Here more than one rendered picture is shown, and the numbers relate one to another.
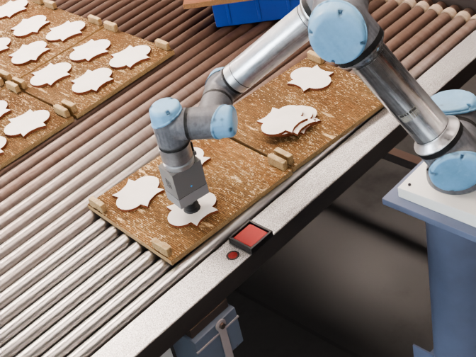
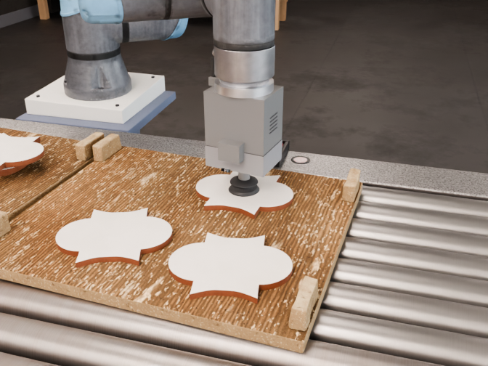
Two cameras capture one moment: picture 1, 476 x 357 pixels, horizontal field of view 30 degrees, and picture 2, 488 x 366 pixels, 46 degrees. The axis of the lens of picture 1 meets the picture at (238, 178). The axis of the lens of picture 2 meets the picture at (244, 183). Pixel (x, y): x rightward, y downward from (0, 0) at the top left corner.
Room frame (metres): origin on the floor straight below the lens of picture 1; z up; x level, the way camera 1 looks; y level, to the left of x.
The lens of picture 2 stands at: (2.11, 0.70, 1.31)
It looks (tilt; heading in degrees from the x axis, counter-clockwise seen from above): 27 degrees down; 234
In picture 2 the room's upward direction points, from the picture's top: straight up
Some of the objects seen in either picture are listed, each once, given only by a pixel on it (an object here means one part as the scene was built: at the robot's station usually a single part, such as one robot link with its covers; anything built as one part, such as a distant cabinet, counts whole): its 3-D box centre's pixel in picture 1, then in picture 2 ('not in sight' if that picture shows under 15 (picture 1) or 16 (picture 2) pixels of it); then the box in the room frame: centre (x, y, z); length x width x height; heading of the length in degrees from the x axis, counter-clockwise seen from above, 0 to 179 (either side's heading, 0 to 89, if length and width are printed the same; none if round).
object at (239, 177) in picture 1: (189, 189); (184, 221); (1.80, 0.13, 0.93); 0.41 x 0.35 x 0.02; 125
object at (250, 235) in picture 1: (251, 236); not in sight; (1.58, 0.00, 0.92); 0.06 x 0.06 x 0.01; 38
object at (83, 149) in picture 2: (283, 156); (91, 145); (1.82, -0.13, 0.95); 0.06 x 0.02 x 0.03; 34
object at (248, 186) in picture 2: (190, 203); (244, 180); (1.70, 0.13, 0.96); 0.04 x 0.04 x 0.02
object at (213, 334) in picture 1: (207, 335); not in sight; (1.45, 0.15, 0.77); 0.14 x 0.11 x 0.18; 128
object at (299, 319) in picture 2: (97, 204); (305, 302); (1.80, 0.36, 0.95); 0.06 x 0.02 x 0.03; 35
